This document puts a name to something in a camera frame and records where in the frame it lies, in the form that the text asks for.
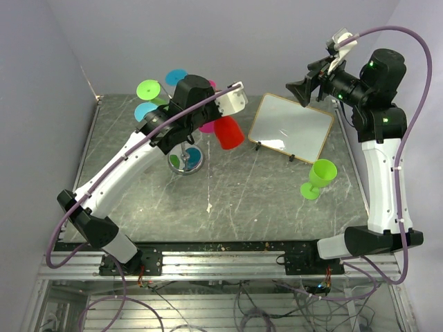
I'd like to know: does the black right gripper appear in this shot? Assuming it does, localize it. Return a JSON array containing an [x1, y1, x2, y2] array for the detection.
[[286, 54, 371, 109]]

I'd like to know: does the pink plastic wine glass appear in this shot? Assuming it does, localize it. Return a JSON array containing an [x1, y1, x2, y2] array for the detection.
[[199, 80, 216, 133]]

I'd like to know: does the red plastic wine glass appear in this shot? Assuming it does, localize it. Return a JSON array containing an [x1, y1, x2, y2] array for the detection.
[[214, 116, 244, 150]]

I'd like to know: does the blue plastic wine glass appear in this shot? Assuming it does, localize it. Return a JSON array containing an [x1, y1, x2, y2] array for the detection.
[[165, 68, 188, 86]]

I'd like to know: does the green plastic wine glass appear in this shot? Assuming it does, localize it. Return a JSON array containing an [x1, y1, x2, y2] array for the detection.
[[136, 80, 169, 106]]

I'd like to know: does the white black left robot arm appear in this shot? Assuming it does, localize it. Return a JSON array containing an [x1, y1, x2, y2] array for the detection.
[[57, 75, 230, 275]]

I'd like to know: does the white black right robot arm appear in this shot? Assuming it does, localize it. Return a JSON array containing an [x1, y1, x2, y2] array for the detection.
[[285, 48, 424, 274]]

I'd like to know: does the chrome wine glass rack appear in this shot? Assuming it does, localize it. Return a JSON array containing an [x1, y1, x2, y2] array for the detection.
[[159, 82, 206, 176]]

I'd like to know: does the yellow framed whiteboard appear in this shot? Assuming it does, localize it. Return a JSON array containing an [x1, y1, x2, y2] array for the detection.
[[248, 93, 334, 164]]

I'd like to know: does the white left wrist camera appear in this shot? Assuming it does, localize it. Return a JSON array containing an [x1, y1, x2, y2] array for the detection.
[[215, 82, 248, 117]]

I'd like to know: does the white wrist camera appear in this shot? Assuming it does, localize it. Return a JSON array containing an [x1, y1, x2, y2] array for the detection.
[[215, 82, 248, 117], [327, 28, 358, 75]]

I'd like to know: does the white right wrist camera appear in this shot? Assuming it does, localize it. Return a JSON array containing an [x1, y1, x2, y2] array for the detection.
[[327, 28, 358, 75]]

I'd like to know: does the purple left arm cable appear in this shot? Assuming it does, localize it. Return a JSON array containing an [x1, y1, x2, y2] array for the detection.
[[45, 82, 243, 332]]

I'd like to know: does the aluminium mounting rail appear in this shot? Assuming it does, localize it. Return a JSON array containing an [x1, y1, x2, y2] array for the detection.
[[37, 250, 402, 281]]

